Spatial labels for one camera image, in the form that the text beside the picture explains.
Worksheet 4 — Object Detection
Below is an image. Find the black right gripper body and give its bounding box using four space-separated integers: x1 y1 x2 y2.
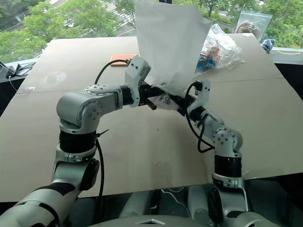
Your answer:
178 94 197 117

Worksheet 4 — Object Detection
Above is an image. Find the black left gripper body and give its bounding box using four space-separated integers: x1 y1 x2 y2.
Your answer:
138 81 156 106

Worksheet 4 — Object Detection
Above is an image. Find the white drawstring bag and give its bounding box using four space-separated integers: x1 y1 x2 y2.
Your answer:
134 0 212 112

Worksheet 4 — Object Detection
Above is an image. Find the clear bag of colourful toys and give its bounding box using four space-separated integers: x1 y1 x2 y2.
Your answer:
193 23 246 78

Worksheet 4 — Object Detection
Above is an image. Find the clear zip bag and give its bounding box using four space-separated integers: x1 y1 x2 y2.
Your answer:
234 11 273 44

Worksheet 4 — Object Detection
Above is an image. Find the orange flat pad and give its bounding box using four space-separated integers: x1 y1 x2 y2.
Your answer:
110 54 138 68

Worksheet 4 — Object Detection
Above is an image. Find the blue cloth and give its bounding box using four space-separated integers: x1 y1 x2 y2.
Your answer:
260 39 276 54

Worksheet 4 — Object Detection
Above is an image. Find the silver robot torso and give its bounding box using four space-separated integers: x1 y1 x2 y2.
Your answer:
78 184 249 227

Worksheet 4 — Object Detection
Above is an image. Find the black device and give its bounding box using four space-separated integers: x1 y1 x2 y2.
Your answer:
0 61 22 78

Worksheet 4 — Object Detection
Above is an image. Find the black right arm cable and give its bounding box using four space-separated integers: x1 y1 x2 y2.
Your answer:
184 81 216 154

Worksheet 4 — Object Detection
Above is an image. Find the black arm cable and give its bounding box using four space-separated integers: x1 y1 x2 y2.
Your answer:
94 59 132 204
184 81 216 154

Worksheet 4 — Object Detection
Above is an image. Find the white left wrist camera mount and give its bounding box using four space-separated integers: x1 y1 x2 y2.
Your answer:
125 54 152 107

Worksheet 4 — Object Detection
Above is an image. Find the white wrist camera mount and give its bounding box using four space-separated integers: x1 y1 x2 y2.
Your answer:
189 79 212 112
125 54 152 107

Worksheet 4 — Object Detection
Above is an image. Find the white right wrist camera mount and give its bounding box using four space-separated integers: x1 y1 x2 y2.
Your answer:
189 79 212 112

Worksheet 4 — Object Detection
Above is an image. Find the black cable tie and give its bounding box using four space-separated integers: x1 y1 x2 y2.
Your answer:
96 128 110 139

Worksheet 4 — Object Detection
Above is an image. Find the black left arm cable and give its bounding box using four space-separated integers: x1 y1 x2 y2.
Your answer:
94 59 132 204

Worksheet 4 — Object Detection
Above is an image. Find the yellow cable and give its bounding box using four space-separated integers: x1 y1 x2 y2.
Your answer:
276 48 301 56

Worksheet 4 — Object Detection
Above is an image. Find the thin white cable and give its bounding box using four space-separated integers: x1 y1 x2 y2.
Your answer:
8 75 19 92

